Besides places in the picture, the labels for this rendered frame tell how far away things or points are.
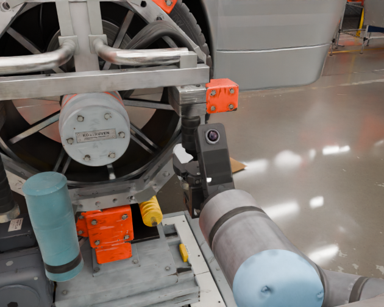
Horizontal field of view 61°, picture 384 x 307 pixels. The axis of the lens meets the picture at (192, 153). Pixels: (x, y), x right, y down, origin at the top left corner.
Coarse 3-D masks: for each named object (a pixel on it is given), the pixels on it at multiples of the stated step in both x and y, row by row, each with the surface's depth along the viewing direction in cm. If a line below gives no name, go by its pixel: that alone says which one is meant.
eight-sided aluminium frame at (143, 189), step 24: (0, 0) 61; (24, 0) 62; (48, 0) 63; (72, 0) 64; (120, 0) 67; (144, 0) 68; (0, 24) 63; (24, 168) 81; (168, 168) 88; (72, 192) 87; (96, 192) 89; (120, 192) 87; (144, 192) 89
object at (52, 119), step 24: (144, 24) 100; (0, 48) 83; (48, 96) 81; (24, 120) 101; (48, 120) 83; (168, 120) 100; (0, 144) 81; (24, 144) 91; (48, 144) 102; (144, 144) 94; (168, 144) 94; (48, 168) 90; (72, 168) 97; (96, 168) 100; (120, 168) 99; (144, 168) 95
